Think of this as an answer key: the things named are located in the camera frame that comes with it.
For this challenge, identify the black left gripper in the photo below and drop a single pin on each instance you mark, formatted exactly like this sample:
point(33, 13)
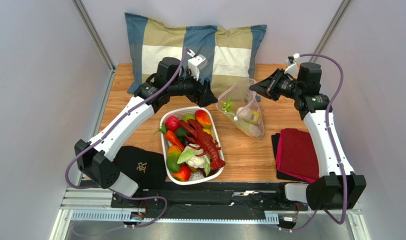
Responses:
point(202, 94)

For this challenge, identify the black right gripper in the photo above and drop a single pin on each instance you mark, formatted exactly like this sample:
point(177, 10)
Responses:
point(273, 84)

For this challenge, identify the green celery stalk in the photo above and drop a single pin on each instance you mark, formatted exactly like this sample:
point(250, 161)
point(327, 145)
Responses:
point(227, 108)

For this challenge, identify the clear pink zip top bag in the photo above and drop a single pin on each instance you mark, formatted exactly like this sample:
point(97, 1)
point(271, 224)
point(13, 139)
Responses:
point(239, 104)

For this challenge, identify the yellow green lemon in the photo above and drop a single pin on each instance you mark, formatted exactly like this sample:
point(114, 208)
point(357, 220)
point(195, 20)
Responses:
point(255, 118)

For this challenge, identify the white radish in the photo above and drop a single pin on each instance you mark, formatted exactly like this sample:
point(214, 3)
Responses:
point(244, 114)

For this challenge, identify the orange carrot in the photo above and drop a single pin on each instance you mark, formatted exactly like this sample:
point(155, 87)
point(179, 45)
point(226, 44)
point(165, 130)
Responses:
point(172, 138)

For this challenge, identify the green orange mango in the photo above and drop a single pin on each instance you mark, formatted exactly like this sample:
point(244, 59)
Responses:
point(173, 154)

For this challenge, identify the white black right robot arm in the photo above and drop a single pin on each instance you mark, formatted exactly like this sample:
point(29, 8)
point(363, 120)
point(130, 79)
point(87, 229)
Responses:
point(338, 186)

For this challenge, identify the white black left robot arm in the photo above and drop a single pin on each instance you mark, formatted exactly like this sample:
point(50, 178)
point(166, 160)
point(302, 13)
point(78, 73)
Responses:
point(94, 157)

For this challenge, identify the green pear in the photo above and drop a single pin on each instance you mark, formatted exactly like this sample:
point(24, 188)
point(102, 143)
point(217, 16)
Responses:
point(188, 117)

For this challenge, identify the yellow bell pepper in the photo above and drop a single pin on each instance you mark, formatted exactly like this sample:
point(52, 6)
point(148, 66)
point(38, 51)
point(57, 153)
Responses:
point(208, 131)

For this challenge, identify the red apple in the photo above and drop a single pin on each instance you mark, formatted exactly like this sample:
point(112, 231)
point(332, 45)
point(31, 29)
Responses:
point(172, 123)

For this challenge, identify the red toy lobster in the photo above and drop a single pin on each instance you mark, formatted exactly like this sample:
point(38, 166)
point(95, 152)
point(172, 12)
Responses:
point(205, 142)

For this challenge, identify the checkered blue beige pillow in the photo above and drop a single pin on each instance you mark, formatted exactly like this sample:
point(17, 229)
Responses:
point(230, 53)

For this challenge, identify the green cabbage leaf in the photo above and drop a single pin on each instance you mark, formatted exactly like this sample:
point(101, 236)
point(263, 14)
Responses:
point(186, 155)

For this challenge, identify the white cauliflower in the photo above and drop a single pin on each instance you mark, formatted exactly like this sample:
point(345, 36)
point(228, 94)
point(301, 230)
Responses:
point(198, 161)

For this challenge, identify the dark red folded cloth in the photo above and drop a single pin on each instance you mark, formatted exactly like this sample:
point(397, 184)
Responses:
point(298, 154)

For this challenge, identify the small orange fruit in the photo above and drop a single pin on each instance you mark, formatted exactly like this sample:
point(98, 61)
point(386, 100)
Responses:
point(183, 175)

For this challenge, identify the black cap with logo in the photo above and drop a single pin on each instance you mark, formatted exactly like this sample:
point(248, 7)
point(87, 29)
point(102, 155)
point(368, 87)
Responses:
point(146, 168)

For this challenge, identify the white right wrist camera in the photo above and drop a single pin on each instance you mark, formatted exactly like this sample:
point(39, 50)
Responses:
point(292, 63)

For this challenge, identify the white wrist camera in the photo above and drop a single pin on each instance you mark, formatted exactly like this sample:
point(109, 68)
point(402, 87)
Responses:
point(292, 63)
point(196, 64)

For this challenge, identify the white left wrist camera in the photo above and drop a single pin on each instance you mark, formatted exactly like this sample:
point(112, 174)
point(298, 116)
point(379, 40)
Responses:
point(196, 64)

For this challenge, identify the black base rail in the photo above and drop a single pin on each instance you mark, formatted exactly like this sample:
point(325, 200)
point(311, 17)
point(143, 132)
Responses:
point(208, 202)

